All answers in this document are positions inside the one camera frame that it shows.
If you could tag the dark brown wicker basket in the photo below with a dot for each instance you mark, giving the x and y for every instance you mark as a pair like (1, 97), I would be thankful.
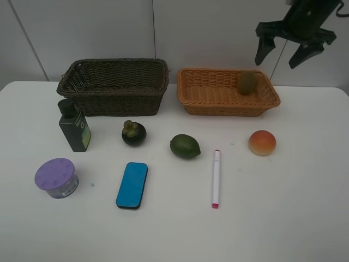
(116, 87)

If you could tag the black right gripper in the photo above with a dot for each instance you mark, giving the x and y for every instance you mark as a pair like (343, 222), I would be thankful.
(302, 24)

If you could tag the blue whiteboard eraser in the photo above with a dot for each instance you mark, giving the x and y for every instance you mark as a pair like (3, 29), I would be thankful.
(132, 186)

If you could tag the dark purple mangosteen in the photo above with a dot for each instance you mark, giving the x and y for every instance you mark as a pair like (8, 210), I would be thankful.
(133, 133)

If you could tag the dark green square bottle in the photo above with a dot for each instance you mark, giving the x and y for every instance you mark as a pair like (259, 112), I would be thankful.
(74, 126)

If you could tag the white pink-capped marker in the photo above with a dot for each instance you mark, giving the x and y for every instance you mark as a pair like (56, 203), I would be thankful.
(216, 180)

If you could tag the orange wicker basket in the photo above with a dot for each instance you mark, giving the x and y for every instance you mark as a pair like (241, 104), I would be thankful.
(214, 92)

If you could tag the green lime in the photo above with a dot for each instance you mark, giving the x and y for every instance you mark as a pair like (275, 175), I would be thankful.
(185, 146)

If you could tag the brown kiwi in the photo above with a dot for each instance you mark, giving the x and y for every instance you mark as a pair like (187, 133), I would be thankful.
(247, 83)

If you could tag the purple-lidded round jar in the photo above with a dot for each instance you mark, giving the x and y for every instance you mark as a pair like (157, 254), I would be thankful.
(57, 178)

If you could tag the orange peach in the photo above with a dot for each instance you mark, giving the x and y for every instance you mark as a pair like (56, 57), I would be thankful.
(262, 143)

